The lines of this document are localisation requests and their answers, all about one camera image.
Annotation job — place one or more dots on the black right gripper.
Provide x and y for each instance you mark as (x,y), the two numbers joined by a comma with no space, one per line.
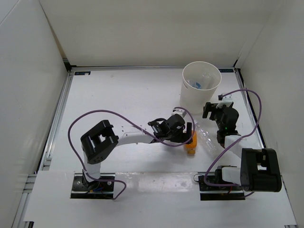
(209,107)

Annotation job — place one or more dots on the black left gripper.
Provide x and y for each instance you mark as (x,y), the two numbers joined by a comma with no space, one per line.
(183,137)

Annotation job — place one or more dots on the orange plastic bottle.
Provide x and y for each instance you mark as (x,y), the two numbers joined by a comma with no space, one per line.
(191,148)

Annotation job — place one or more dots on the clear plastic bottle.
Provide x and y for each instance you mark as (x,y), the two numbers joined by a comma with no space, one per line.
(204,138)

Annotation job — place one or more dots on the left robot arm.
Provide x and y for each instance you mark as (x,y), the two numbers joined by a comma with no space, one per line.
(103,138)

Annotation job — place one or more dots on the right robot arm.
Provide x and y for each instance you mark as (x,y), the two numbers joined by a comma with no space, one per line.
(259,169)

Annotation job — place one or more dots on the white plastic bin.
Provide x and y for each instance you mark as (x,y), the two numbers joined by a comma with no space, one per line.
(194,99)

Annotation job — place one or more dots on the blue sticker behind bin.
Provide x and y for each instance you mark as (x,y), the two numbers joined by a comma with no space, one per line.
(226,70)

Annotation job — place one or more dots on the dark blue table sticker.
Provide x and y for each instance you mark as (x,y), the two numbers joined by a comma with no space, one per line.
(82,73)

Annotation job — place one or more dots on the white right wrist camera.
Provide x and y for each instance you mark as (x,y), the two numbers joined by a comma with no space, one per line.
(224,100)

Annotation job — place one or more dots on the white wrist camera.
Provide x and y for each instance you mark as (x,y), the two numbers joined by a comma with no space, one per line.
(179,111)
(224,100)

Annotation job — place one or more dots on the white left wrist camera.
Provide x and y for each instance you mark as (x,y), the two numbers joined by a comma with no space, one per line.
(179,111)

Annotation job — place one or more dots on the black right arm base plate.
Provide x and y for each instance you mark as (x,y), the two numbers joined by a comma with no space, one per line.
(214,193)

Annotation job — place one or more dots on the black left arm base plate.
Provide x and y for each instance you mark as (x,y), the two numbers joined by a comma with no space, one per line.
(95,190)

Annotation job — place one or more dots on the aluminium table frame rail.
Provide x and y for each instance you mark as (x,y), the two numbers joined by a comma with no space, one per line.
(45,159)

